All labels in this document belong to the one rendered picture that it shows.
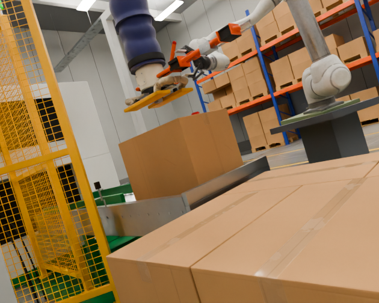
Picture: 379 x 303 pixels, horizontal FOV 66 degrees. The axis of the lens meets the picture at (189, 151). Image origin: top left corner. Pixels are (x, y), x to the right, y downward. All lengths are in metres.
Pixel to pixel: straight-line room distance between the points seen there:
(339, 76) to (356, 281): 1.37
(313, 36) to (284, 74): 7.40
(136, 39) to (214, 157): 0.80
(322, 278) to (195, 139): 1.09
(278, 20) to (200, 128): 8.03
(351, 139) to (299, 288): 1.55
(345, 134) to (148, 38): 1.29
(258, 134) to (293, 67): 2.29
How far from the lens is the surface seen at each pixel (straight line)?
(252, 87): 9.71
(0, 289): 1.70
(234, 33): 1.42
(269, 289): 0.57
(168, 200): 1.40
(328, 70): 1.77
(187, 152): 1.45
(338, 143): 1.91
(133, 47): 1.81
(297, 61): 9.07
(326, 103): 1.99
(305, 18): 1.85
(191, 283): 0.71
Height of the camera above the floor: 0.79
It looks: 1 degrees down
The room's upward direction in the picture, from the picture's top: 17 degrees counter-clockwise
